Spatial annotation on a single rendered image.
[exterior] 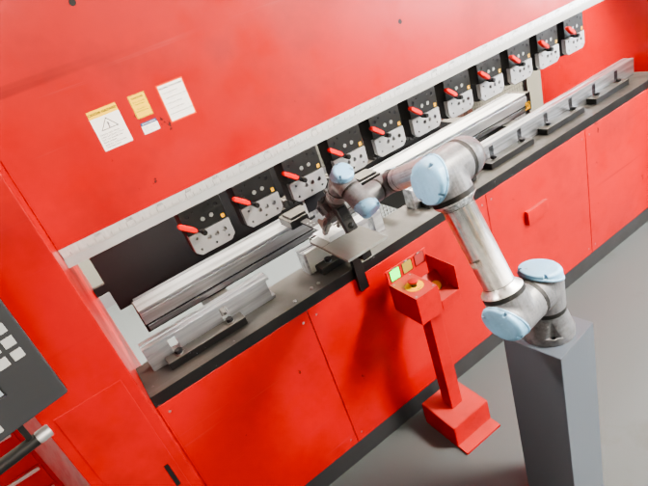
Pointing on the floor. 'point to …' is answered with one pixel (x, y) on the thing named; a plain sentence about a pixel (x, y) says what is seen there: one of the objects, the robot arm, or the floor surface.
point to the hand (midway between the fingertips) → (333, 230)
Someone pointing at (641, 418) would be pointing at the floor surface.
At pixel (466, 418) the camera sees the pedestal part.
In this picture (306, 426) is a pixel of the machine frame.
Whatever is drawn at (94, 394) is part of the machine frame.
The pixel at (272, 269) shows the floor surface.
